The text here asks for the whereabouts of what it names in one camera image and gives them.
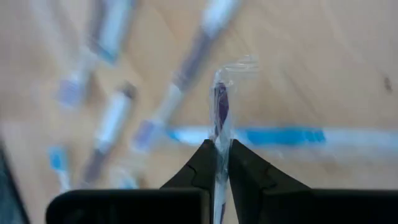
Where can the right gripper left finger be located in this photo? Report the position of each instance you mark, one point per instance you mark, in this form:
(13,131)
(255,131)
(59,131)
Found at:
(186,202)

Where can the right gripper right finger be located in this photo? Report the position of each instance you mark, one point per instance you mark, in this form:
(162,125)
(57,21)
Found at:
(280,205)

